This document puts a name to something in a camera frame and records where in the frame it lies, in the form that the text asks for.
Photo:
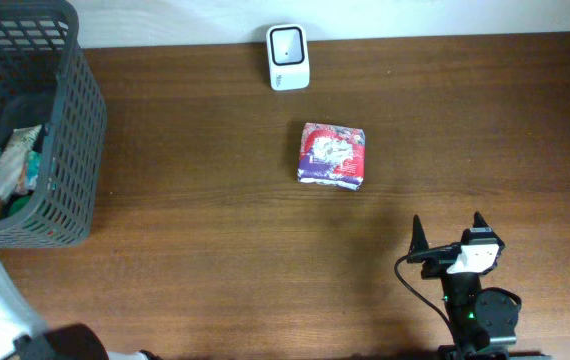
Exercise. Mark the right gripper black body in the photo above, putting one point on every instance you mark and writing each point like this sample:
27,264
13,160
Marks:
438,261

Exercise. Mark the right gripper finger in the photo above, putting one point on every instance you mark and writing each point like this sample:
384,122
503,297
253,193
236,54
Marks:
418,242
479,221

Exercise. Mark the red purple tissue pack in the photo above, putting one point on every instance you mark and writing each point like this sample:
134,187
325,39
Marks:
332,155

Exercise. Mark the white Pantene tube gold cap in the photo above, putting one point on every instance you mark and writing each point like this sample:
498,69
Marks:
14,161

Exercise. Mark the light teal wipes packet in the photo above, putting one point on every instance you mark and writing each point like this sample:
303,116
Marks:
28,177

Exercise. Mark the green round lid jar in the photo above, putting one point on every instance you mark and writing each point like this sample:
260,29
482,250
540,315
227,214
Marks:
17,204

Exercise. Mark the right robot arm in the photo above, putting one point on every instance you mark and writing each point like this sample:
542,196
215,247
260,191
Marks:
482,321

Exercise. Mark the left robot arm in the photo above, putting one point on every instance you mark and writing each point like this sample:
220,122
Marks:
24,334

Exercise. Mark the white barcode scanner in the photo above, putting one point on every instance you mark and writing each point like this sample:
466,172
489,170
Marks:
288,57

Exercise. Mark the dark grey plastic basket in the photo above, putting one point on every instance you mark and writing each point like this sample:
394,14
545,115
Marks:
45,81

